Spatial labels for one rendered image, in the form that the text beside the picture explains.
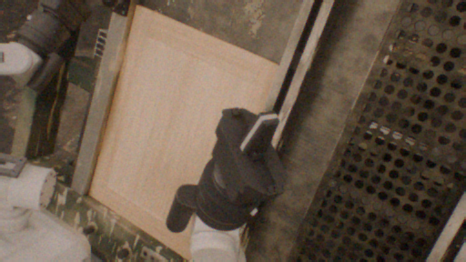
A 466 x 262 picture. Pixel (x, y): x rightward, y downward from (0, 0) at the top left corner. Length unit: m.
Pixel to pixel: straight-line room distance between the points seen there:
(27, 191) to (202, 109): 0.50
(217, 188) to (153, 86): 0.64
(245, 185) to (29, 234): 0.42
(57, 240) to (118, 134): 0.53
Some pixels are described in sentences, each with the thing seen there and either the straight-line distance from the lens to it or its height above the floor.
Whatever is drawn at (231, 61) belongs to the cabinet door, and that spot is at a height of 1.33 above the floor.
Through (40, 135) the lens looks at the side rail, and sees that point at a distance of 1.50.
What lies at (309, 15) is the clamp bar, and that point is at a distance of 0.93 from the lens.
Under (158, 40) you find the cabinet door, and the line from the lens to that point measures 1.16.
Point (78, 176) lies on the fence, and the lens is 1.36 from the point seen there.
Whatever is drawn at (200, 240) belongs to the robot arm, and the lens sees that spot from 0.65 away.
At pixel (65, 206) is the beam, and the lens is 1.42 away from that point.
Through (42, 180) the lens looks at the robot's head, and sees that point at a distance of 0.74.
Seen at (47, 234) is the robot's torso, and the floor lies 1.33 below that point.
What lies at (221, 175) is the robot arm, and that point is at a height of 1.54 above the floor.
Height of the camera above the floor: 1.99
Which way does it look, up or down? 49 degrees down
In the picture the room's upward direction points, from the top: straight up
